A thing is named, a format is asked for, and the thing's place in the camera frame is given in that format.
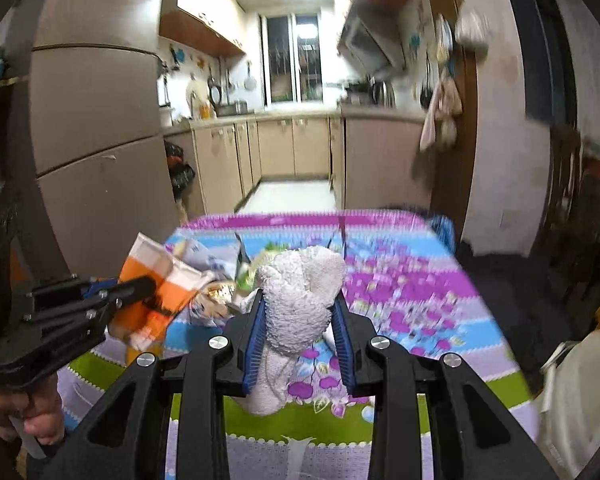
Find white plastic bucket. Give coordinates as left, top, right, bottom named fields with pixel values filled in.
left=536, top=329, right=600, bottom=480

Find beige refrigerator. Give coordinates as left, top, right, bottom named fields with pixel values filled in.
left=27, top=0, right=193, bottom=281

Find wooden door frame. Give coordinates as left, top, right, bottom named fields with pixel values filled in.
left=419, top=0, right=481, bottom=248

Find kitchen window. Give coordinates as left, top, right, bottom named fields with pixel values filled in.
left=260, top=11, right=324, bottom=109

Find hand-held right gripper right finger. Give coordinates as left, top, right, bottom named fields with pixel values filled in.
left=330, top=294, right=561, bottom=480

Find black plastic bag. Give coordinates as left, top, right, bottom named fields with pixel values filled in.
left=163, top=140, right=197, bottom=202

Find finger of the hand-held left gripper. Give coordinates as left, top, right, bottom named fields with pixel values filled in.
left=10, top=300, right=118, bottom=361
left=27, top=274, right=157, bottom=311

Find wall cabinet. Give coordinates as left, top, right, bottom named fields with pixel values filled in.
left=159, top=0, right=247, bottom=59

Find white packet with blue print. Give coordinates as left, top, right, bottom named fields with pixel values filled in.
left=166, top=237, right=242, bottom=281

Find wooden chair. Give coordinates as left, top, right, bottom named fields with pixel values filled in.
left=542, top=124, right=600, bottom=306

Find white cloth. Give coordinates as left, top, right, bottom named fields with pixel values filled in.
left=247, top=246, right=348, bottom=417

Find range hood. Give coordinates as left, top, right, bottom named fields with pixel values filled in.
left=337, top=9, right=407, bottom=77

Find floral tablecloth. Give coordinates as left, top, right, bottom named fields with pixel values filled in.
left=60, top=210, right=542, bottom=480

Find beige base cabinets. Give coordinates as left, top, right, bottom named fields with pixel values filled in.
left=165, top=115, right=338, bottom=213

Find green carton box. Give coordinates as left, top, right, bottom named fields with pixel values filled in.
left=235, top=242, right=267, bottom=292

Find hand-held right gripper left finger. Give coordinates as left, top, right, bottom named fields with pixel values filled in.
left=27, top=287, right=268, bottom=480

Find hanging white bag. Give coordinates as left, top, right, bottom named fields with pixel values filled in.
left=454, top=7, right=492, bottom=52

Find beige counter cabinet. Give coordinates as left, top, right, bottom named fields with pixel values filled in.
left=330, top=105, right=427, bottom=211

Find blue plastic bag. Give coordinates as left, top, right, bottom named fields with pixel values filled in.
left=429, top=215, right=457, bottom=253

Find dark wall panel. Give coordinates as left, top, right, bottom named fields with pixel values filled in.
left=504, top=0, right=577, bottom=127

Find hanging pink cloth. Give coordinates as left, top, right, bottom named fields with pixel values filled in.
left=419, top=79, right=464, bottom=152

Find person's left hand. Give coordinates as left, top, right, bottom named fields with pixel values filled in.
left=0, top=370, right=67, bottom=447

